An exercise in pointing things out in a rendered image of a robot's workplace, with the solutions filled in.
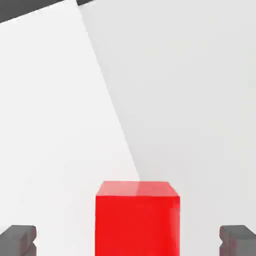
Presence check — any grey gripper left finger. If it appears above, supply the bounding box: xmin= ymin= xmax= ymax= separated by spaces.
xmin=0 ymin=224 xmax=38 ymax=256

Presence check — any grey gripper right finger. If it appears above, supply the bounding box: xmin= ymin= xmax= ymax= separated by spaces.
xmin=219 ymin=224 xmax=256 ymax=256

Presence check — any small red cube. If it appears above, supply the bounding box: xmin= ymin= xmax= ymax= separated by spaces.
xmin=94 ymin=180 xmax=181 ymax=256

